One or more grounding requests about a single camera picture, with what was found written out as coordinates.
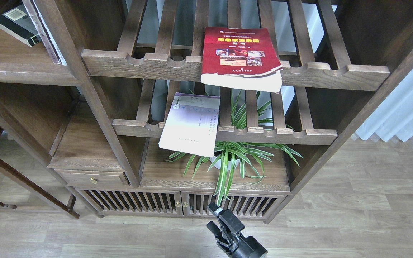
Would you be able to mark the brass drawer knob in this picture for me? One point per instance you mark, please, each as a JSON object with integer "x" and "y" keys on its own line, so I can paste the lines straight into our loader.
{"x": 93, "y": 180}

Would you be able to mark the white pleated curtain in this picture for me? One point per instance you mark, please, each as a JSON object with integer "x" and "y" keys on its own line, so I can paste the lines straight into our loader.
{"x": 394, "y": 117}

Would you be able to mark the black yellow cover book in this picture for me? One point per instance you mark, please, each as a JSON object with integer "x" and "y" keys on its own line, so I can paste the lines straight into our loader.
{"x": 18, "y": 24}

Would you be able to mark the dark wooden side furniture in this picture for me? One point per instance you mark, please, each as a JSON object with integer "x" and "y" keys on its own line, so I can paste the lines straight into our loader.
{"x": 53, "y": 204}

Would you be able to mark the dark wooden bookshelf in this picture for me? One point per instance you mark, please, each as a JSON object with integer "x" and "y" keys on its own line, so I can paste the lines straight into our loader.
{"x": 91, "y": 99}

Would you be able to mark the green spider plant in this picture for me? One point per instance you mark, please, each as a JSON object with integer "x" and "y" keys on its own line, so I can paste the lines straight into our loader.
{"x": 229, "y": 155}

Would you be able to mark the white lavender book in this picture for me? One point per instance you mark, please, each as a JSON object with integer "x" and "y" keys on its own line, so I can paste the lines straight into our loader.
{"x": 191, "y": 125}

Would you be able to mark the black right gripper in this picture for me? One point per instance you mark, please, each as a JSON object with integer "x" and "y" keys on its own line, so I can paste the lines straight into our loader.
{"x": 228, "y": 236}

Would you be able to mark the red cover book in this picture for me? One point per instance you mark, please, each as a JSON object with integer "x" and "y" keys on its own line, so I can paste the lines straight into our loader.
{"x": 240, "y": 58}

